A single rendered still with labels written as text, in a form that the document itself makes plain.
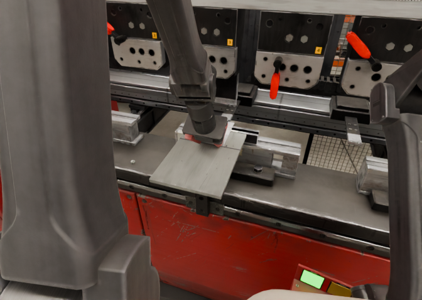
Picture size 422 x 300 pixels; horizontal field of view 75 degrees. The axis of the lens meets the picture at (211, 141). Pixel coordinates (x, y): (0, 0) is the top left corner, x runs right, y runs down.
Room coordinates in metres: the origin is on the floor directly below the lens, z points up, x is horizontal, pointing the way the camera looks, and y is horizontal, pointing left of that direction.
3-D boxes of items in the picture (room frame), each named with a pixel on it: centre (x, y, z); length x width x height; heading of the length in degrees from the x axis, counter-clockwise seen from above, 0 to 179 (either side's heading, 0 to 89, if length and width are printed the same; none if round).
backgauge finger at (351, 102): (0.75, -0.45, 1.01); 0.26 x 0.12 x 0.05; 162
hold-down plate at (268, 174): (0.65, -0.05, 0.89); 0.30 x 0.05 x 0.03; 72
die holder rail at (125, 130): (0.89, 0.50, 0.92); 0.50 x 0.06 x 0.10; 72
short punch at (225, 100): (0.72, -0.03, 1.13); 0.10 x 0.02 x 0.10; 72
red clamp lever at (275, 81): (0.61, -0.15, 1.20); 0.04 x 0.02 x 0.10; 162
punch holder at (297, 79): (0.66, -0.19, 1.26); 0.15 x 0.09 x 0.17; 72
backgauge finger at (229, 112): (0.87, -0.08, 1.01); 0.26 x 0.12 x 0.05; 162
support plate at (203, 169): (0.58, 0.02, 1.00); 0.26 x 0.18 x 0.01; 162
